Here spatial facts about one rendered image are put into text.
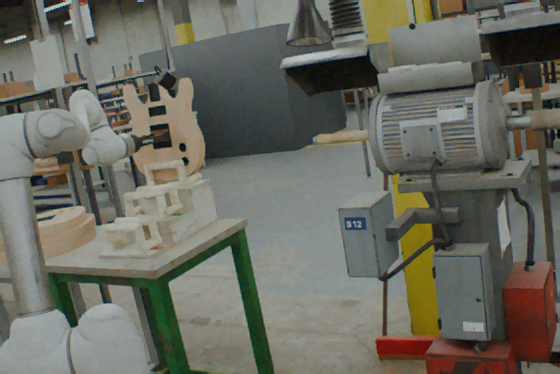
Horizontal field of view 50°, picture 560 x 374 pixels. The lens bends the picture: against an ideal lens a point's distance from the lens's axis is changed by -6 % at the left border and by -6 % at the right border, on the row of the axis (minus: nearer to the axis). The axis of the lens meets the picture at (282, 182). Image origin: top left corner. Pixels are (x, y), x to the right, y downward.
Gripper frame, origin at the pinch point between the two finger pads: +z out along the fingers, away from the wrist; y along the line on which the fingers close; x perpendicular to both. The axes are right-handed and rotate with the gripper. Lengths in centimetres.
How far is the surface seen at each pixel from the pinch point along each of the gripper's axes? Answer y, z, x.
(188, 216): 14.0, -8.9, -31.2
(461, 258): 123, -35, -40
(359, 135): 91, -16, -6
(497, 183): 134, -28, -21
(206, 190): 13.9, 5.8, -24.3
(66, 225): -44, -19, -31
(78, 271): -14, -45, -42
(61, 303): -31, -43, -56
